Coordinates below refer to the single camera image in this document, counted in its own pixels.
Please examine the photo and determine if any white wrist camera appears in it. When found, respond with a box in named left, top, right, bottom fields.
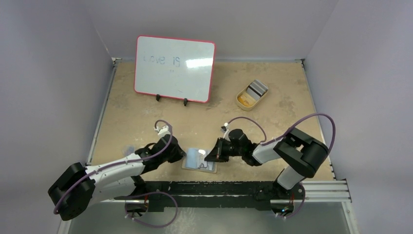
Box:
left=221, top=122, right=230, bottom=141
left=154, top=125, right=171, bottom=138

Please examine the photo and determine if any beige oval card tray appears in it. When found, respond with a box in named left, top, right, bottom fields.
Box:
left=236, top=83, right=269, bottom=111

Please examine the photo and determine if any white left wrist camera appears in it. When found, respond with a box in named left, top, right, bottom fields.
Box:
left=154, top=125, right=171, bottom=138

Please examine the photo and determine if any beige card holder wallet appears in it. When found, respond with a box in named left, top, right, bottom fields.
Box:
left=182, top=148, right=217, bottom=173

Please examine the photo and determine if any pink framed whiteboard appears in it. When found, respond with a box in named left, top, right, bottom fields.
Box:
left=134, top=35, right=216, bottom=103

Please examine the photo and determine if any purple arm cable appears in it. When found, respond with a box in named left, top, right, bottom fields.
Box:
left=224, top=113, right=337, bottom=181
left=52, top=119, right=173, bottom=215

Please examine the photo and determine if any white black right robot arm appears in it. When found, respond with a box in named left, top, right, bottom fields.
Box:
left=204, top=128, right=329, bottom=198

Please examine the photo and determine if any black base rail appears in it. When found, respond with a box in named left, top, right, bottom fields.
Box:
left=115, top=176, right=305, bottom=215

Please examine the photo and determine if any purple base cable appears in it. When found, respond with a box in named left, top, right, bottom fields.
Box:
left=274, top=188, right=307, bottom=220
left=124, top=189, right=180, bottom=229

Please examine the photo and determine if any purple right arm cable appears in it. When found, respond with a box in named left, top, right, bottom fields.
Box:
left=224, top=113, right=337, bottom=181

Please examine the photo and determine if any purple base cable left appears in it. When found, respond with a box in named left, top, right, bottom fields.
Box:
left=124, top=189, right=180, bottom=229

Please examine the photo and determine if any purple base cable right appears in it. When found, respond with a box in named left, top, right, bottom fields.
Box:
left=274, top=188, right=307, bottom=220

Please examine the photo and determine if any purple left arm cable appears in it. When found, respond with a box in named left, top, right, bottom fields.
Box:
left=52, top=119, right=173, bottom=215

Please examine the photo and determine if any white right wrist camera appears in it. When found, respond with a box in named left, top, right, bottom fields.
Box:
left=221, top=122, right=230, bottom=141

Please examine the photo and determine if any silver VIP credit card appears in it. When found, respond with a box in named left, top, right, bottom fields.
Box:
left=195, top=149, right=215, bottom=172

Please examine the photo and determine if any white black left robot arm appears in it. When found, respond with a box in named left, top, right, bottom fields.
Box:
left=48, top=134, right=186, bottom=221

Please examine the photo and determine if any aluminium extrusion frame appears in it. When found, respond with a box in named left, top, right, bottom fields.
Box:
left=302, top=180, right=352, bottom=202

